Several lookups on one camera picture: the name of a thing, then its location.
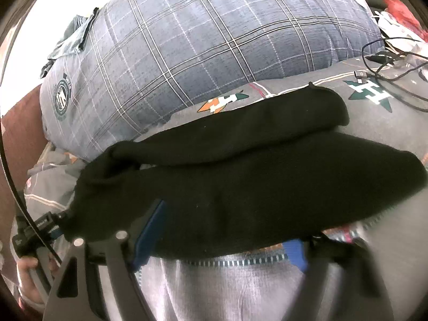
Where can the red white bag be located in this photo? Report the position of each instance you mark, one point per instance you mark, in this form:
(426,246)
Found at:
(397,20)

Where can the black pants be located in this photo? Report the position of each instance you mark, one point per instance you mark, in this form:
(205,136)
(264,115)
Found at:
(244,179)

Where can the grey patterned bed sheet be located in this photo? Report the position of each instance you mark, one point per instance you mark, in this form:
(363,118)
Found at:
(262,284)

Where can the left hand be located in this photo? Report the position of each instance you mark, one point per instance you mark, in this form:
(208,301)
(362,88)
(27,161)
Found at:
(30,296)

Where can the brown headboard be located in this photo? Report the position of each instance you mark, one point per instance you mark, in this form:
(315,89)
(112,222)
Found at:
(24,142)

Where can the teal cloth behind pillow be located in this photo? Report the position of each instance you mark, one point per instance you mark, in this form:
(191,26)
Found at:
(73,40)

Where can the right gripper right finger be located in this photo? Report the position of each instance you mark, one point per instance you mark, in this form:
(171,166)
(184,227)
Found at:
(342,282)

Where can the blue plaid pillow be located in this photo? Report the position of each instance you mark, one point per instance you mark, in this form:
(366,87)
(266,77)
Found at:
(144,60)

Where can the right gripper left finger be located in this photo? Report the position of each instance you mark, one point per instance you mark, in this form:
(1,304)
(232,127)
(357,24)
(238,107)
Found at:
(77,290)

